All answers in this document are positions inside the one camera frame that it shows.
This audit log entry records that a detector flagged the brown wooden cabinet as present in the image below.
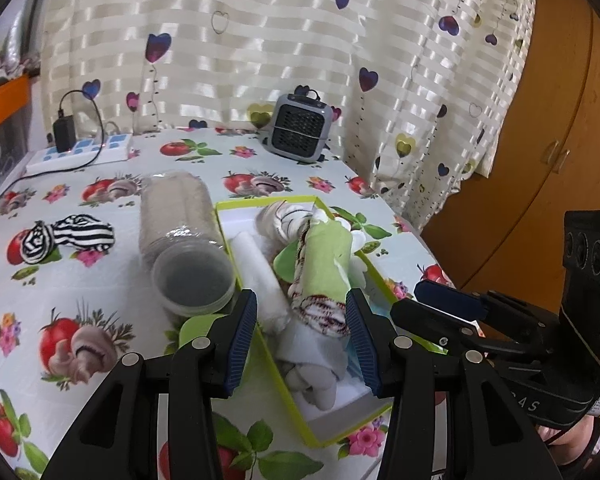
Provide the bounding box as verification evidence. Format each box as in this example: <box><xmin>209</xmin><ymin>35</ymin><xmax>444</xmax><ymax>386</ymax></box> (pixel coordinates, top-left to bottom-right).
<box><xmin>422</xmin><ymin>0</ymin><xmax>600</xmax><ymax>310</ymax></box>

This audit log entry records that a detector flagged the black white striped sock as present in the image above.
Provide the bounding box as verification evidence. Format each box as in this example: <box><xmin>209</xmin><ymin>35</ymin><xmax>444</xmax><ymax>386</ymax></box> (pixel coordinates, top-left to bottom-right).
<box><xmin>52</xmin><ymin>214</ymin><xmax>116</xmax><ymax>252</ymax></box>
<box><xmin>20</xmin><ymin>221</ymin><xmax>55</xmax><ymax>264</ymax></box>

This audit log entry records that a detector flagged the clear plastic jar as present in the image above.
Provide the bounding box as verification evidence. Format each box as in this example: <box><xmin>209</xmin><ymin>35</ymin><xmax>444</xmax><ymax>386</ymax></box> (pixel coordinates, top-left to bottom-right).
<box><xmin>138</xmin><ymin>171</ymin><xmax>236</xmax><ymax>318</ymax></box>

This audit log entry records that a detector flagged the green jar lid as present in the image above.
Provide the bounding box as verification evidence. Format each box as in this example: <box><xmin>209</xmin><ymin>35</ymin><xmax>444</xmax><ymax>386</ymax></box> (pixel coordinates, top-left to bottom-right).
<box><xmin>178</xmin><ymin>313</ymin><xmax>225</xmax><ymax>350</ymax></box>

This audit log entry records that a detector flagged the white blue power strip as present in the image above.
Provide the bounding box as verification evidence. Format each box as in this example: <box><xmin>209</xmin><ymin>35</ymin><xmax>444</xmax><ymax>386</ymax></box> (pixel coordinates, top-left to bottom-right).
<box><xmin>26</xmin><ymin>133</ymin><xmax>133</xmax><ymax>174</ymax></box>

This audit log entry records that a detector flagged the white beige sock bundle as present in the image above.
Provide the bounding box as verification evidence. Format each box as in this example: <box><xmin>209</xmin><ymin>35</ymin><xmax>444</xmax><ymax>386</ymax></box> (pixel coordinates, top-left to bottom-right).
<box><xmin>256</xmin><ymin>200</ymin><xmax>314</xmax><ymax>246</ymax></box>

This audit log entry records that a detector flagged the cream heart-pattern curtain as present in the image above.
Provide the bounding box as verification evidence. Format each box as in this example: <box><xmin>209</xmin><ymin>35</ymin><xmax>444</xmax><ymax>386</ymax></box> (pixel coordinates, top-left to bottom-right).
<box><xmin>41</xmin><ymin>0</ymin><xmax>535</xmax><ymax>228</ymax></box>

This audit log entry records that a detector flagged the yellow-green shallow box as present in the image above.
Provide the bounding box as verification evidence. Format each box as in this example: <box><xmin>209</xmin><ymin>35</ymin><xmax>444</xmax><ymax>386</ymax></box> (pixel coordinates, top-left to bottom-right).
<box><xmin>214</xmin><ymin>195</ymin><xmax>449</xmax><ymax>450</ymax></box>

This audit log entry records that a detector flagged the person's right hand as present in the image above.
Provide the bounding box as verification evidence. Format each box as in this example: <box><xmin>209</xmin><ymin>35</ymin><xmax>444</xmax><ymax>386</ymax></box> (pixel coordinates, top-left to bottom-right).
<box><xmin>536</xmin><ymin>415</ymin><xmax>600</xmax><ymax>467</ymax></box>

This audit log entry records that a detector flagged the orange storage bin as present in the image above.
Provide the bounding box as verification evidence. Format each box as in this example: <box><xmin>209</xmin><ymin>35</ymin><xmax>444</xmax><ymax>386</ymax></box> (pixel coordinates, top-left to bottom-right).
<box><xmin>0</xmin><ymin>75</ymin><xmax>30</xmax><ymax>125</ymax></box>

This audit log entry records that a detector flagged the light green cloth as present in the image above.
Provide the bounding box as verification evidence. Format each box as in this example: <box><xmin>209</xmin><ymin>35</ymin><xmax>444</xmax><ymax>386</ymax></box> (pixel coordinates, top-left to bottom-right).
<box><xmin>272</xmin><ymin>210</ymin><xmax>366</xmax><ymax>288</ymax></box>

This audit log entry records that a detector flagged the white grey sock bundle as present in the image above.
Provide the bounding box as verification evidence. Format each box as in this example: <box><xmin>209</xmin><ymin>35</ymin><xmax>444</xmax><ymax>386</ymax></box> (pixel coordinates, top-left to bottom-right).
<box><xmin>275</xmin><ymin>318</ymin><xmax>349</xmax><ymax>411</ymax></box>

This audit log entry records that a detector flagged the green towel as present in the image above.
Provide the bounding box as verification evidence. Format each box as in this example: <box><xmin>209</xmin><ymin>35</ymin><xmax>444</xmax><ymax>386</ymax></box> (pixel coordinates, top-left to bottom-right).
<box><xmin>288</xmin><ymin>217</ymin><xmax>352</xmax><ymax>339</ymax></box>

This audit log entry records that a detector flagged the grey mini heater fan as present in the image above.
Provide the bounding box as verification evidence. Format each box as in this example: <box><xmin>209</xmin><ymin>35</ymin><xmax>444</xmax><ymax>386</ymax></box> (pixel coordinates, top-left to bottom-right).
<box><xmin>261</xmin><ymin>84</ymin><xmax>334</xmax><ymax>164</ymax></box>

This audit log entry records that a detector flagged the fruit-print tablecloth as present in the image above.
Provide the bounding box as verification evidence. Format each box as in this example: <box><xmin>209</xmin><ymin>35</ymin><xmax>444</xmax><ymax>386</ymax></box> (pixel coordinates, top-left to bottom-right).
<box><xmin>0</xmin><ymin>129</ymin><xmax>443</xmax><ymax>479</ymax></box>

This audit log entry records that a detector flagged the white cloth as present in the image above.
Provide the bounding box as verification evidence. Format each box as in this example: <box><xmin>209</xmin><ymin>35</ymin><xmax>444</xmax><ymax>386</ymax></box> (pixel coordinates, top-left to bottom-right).
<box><xmin>230</xmin><ymin>232</ymin><xmax>290</xmax><ymax>335</ymax></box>

